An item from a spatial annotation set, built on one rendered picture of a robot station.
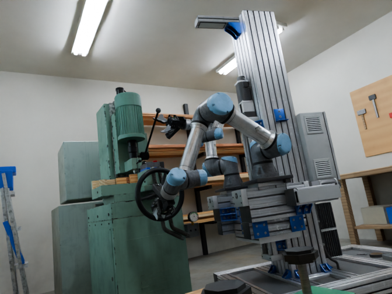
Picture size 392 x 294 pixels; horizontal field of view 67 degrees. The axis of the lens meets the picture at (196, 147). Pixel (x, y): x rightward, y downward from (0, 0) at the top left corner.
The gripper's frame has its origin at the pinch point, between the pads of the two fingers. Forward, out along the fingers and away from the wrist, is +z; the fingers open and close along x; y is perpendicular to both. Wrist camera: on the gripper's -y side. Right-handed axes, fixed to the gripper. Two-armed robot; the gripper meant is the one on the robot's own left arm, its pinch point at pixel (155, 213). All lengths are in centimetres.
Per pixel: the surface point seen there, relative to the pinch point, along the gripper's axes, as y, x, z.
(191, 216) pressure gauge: -3.3, 29.5, 19.9
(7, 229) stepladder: -48, -67, 77
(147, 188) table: -19.1, 2.9, 6.0
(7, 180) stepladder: -76, -65, 62
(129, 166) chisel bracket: -45.6, 2.8, 19.7
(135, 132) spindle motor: -60, 7, 4
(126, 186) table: -26.0, -5.6, 12.6
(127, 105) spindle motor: -77, 5, -4
